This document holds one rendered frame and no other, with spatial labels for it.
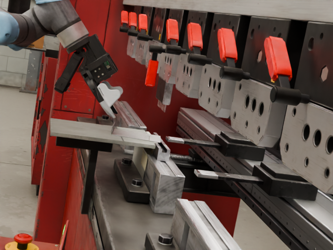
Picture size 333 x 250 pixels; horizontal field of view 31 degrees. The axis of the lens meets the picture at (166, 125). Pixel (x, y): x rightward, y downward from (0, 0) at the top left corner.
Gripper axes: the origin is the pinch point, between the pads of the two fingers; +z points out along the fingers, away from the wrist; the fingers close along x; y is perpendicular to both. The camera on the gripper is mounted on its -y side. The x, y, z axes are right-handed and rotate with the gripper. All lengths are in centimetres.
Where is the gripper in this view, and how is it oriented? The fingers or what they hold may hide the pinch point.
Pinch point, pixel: (111, 113)
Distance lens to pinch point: 160.7
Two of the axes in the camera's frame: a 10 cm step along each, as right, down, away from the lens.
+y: 8.6, -4.9, -1.0
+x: 0.1, -1.8, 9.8
